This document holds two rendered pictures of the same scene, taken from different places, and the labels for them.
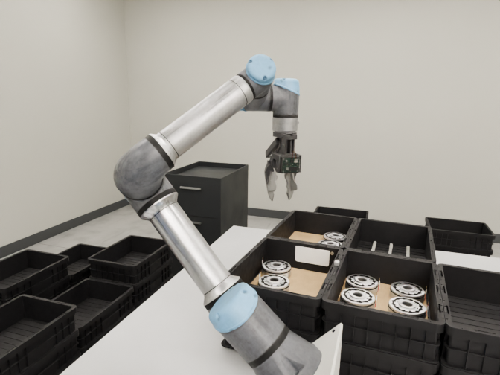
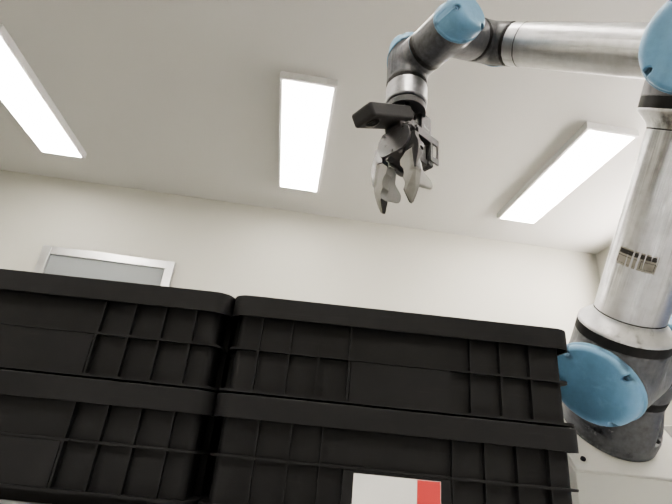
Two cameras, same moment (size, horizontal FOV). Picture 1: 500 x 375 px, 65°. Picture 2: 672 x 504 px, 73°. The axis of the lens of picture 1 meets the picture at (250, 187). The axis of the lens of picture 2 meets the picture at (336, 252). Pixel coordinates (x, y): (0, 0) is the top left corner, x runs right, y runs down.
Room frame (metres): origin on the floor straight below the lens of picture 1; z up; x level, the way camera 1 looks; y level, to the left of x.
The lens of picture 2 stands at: (1.52, 0.45, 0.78)
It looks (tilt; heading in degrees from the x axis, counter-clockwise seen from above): 24 degrees up; 247
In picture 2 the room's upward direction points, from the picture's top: 6 degrees clockwise
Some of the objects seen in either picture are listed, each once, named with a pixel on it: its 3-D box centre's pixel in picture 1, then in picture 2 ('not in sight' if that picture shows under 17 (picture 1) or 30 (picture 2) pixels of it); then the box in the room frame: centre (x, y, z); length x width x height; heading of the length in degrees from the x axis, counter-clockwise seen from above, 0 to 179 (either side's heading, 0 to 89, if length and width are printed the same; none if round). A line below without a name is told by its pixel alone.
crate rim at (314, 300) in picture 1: (287, 265); (383, 347); (1.19, -0.13, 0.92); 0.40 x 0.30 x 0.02; 158
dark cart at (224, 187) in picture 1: (208, 225); not in sight; (2.98, 0.32, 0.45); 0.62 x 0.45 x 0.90; 162
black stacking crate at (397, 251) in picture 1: (390, 251); not in sight; (1.45, -0.55, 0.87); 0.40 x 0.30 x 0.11; 158
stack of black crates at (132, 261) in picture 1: (134, 285); not in sight; (2.11, 0.66, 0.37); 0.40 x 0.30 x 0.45; 162
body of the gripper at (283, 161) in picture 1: (285, 152); (407, 137); (1.18, -0.10, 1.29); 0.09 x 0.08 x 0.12; 17
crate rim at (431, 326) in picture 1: (384, 283); not in sight; (1.08, -0.40, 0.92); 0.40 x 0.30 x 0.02; 158
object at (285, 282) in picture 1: (274, 281); not in sight; (1.20, -0.08, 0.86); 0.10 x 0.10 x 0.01
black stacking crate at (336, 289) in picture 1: (382, 298); not in sight; (1.08, -0.40, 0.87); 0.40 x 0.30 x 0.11; 158
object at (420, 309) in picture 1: (407, 306); not in sight; (1.05, -0.47, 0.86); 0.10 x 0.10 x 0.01
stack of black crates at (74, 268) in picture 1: (78, 283); not in sight; (2.23, 1.04, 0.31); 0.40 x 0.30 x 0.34; 162
